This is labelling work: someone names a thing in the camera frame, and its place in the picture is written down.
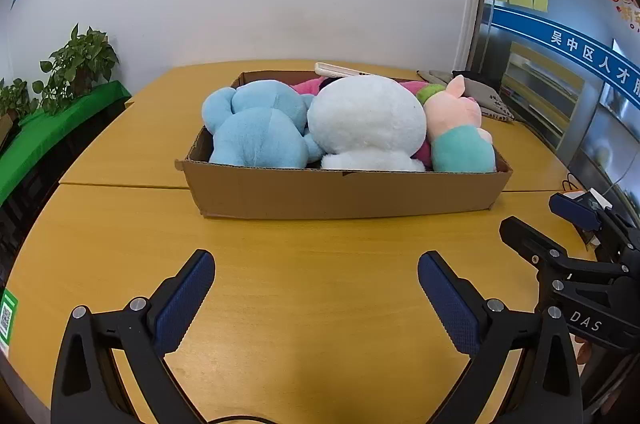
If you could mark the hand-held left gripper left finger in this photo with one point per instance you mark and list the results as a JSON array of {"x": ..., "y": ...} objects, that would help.
[{"x": 185, "y": 299}]

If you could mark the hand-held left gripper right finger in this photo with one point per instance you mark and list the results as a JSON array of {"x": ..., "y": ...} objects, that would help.
[{"x": 447, "y": 299}]

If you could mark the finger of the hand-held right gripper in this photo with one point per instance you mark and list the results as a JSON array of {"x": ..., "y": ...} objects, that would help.
[
  {"x": 575, "y": 209},
  {"x": 535, "y": 246}
]

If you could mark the pink pig plush toy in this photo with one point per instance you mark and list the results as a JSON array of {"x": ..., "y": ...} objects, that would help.
[{"x": 457, "y": 144}]

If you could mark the cardboard box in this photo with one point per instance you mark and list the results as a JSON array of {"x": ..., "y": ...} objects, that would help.
[{"x": 325, "y": 194}]

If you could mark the light blue plush toy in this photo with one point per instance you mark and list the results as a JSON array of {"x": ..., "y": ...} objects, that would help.
[{"x": 260, "y": 129}]

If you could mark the white panda plush toy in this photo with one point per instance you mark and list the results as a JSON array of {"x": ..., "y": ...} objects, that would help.
[{"x": 365, "y": 119}]

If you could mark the wooden desktop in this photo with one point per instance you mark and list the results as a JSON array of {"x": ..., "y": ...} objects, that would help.
[{"x": 300, "y": 264}]

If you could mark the person's right hand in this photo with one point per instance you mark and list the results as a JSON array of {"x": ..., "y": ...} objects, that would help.
[{"x": 582, "y": 351}]

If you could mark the small white device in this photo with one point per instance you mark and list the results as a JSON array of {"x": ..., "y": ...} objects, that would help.
[{"x": 590, "y": 196}]

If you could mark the yellow metal rack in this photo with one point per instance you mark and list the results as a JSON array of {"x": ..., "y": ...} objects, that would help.
[{"x": 540, "y": 89}]

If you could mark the grey cloth bag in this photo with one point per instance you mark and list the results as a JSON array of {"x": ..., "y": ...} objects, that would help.
[{"x": 492, "y": 104}]

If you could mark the green code sticker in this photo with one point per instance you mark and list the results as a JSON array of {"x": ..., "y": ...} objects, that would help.
[{"x": 7, "y": 319}]

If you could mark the blue glass banner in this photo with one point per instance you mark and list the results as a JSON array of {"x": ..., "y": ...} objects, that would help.
[{"x": 540, "y": 29}]

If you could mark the black shelf unit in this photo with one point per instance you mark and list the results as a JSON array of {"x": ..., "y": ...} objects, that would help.
[{"x": 30, "y": 199}]

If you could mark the green covered shelf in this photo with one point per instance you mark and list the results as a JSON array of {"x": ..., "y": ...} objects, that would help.
[{"x": 55, "y": 134}]

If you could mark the pink plush bear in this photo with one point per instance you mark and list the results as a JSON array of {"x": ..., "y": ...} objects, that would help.
[{"x": 305, "y": 87}]

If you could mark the large potted green plant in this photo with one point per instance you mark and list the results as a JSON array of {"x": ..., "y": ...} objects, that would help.
[{"x": 80, "y": 59}]

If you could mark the small potted green plant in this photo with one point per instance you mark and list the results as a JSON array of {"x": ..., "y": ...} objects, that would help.
[{"x": 17, "y": 97}]

